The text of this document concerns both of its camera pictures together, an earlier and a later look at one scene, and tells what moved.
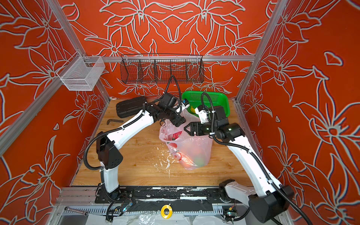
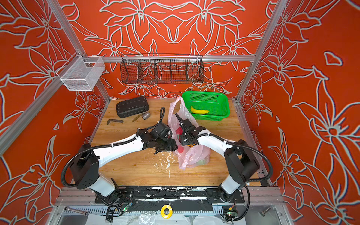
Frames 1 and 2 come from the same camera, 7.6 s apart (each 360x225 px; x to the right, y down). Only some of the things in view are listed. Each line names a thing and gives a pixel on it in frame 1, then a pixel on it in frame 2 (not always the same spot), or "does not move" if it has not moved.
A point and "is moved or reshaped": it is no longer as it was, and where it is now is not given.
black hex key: (114, 120) does not move
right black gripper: (197, 124) -> (184, 138)
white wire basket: (81, 73) does not move
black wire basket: (159, 68) does not move
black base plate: (162, 195) does not move
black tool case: (129, 107) does not move
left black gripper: (179, 120) -> (172, 146)
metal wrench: (86, 213) does not move
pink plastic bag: (191, 151) is moved or reshaped
